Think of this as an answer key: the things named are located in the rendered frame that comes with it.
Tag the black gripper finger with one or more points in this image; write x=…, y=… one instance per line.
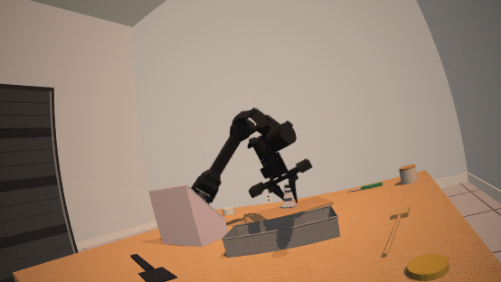
x=293, y=187
x=278, y=192

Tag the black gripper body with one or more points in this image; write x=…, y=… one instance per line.
x=275, y=167

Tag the grey cylinder with orange top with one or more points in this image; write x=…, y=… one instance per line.
x=408, y=174

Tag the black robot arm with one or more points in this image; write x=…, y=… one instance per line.
x=275, y=137

